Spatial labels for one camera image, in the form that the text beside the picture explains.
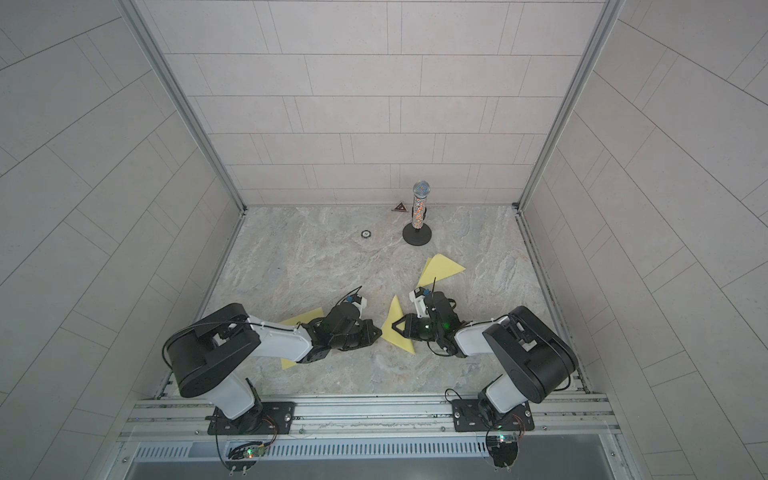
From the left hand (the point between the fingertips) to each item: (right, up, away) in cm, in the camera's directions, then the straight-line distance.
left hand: (387, 334), depth 86 cm
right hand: (+3, +1, 0) cm, 3 cm away
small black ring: (-9, +29, +22) cm, 38 cm away
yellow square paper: (-25, +4, +1) cm, 26 cm away
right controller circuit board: (+28, -20, -18) cm, 39 cm away
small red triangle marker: (+4, +39, +29) cm, 49 cm away
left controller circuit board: (-31, -20, -21) cm, 42 cm away
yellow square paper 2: (+1, +1, -3) cm, 3 cm away
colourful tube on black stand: (+10, +29, +22) cm, 38 cm away
